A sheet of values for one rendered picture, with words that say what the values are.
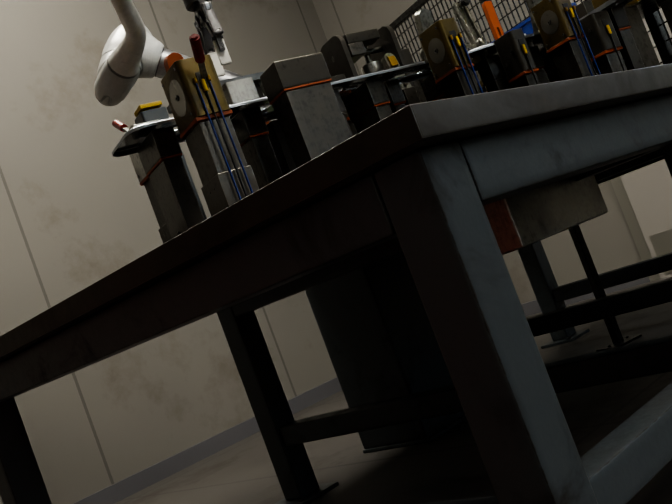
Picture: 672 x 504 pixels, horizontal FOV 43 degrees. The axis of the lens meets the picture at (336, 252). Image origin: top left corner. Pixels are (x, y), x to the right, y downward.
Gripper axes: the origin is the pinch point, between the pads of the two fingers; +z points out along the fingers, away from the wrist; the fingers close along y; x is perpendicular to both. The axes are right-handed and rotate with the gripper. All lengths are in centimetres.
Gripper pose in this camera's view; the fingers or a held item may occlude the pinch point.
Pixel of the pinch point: (220, 61)
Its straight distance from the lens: 239.9
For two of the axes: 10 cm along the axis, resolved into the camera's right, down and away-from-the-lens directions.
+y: 3.2, -1.6, -9.3
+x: 8.8, -3.1, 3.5
